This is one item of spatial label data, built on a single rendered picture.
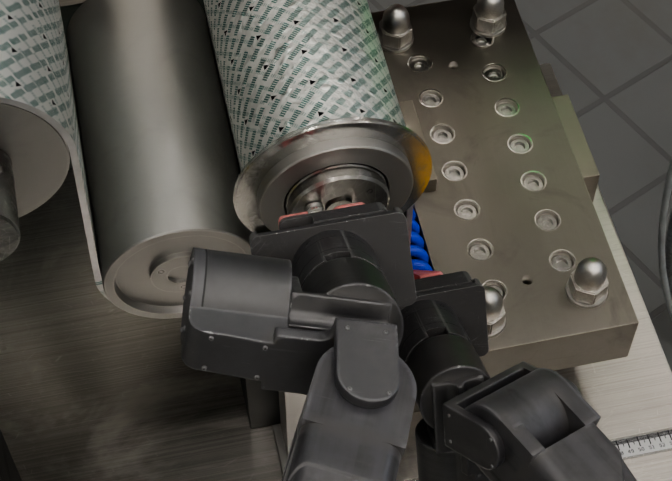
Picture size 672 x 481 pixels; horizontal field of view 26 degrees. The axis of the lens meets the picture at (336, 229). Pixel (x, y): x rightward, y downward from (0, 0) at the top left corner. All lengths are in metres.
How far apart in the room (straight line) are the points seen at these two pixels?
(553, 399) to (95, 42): 0.47
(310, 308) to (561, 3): 2.13
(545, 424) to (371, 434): 0.26
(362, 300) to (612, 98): 1.97
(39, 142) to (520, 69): 0.60
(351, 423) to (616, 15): 2.20
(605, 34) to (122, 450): 1.75
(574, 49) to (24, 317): 1.64
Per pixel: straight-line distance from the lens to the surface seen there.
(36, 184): 1.02
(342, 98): 1.03
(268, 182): 1.03
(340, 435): 0.77
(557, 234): 1.32
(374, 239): 0.94
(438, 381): 1.05
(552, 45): 2.85
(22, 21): 1.00
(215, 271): 0.83
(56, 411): 1.38
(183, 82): 1.16
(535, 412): 1.01
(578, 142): 1.40
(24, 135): 0.97
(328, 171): 1.03
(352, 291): 0.84
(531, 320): 1.27
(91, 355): 1.41
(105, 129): 1.14
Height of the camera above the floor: 2.11
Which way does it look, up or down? 56 degrees down
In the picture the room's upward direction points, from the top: straight up
